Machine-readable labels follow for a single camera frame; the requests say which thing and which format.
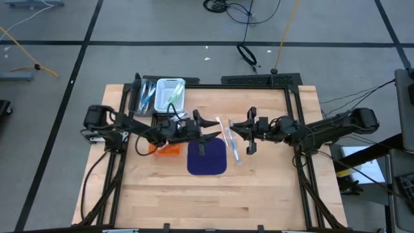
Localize purple toothbrush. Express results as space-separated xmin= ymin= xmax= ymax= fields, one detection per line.
xmin=173 ymin=109 xmax=192 ymax=121

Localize white plastic basket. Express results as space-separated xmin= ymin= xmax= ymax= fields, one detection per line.
xmin=153 ymin=78 xmax=186 ymax=114

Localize white paper sheet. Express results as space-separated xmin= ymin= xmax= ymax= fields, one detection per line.
xmin=339 ymin=145 xmax=387 ymax=185

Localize grey floor bar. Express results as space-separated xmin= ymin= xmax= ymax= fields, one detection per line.
xmin=0 ymin=72 xmax=34 ymax=82

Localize black plastic basket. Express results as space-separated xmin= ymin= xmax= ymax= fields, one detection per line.
xmin=151 ymin=112 xmax=182 ymax=126

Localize black left arm base cable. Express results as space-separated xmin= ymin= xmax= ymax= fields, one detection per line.
xmin=80 ymin=150 xmax=111 ymax=223

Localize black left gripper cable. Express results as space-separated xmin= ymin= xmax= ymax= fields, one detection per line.
xmin=166 ymin=102 xmax=182 ymax=123

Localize orange plastic basket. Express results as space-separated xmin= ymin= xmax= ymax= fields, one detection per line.
xmin=148 ymin=142 xmax=181 ymax=157

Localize yellow floor cable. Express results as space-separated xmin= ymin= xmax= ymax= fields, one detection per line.
xmin=0 ymin=25 xmax=60 ymax=78

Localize grey table foot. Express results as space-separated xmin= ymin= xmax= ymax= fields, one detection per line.
xmin=5 ymin=0 xmax=65 ymax=8

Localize black aluminium table frame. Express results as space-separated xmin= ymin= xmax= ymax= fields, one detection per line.
xmin=77 ymin=73 xmax=350 ymax=233

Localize black diagonal beam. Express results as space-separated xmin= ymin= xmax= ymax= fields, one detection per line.
xmin=334 ymin=132 xmax=405 ymax=172

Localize white floor cable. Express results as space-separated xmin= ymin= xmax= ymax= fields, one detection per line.
xmin=0 ymin=0 xmax=56 ymax=41

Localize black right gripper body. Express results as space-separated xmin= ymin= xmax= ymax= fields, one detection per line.
xmin=246 ymin=106 xmax=276 ymax=155

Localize black hanging cable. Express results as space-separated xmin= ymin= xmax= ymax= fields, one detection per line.
xmin=241 ymin=0 xmax=255 ymax=46

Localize black coiled floor cable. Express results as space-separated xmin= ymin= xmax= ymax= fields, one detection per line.
xmin=236 ymin=43 xmax=261 ymax=72

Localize black floor cable bundle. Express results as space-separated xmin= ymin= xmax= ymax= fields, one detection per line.
xmin=202 ymin=0 xmax=281 ymax=26

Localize grey plastic basket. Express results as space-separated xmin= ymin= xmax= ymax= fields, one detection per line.
xmin=128 ymin=79 xmax=157 ymax=117

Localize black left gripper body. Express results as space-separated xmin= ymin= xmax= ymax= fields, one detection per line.
xmin=161 ymin=109 xmax=206 ymax=156

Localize yellow hanging cable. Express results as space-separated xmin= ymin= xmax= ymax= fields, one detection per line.
xmin=274 ymin=0 xmax=300 ymax=71

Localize black caster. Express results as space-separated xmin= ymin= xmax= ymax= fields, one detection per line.
xmin=0 ymin=99 xmax=14 ymax=116

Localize black floor stand foot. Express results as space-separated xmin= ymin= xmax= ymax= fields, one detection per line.
xmin=338 ymin=176 xmax=365 ymax=195

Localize thin black floor cables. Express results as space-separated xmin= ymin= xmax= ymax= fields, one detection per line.
xmin=320 ymin=79 xmax=397 ymax=117

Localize black perforated panel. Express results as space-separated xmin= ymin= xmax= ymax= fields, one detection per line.
xmin=221 ymin=72 xmax=303 ymax=87
xmin=142 ymin=74 xmax=201 ymax=85

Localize dark blue-violet mat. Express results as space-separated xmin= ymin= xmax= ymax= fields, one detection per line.
xmin=186 ymin=137 xmax=228 ymax=176

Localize grey cabinet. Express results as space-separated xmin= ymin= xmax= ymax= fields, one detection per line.
xmin=386 ymin=148 xmax=414 ymax=233

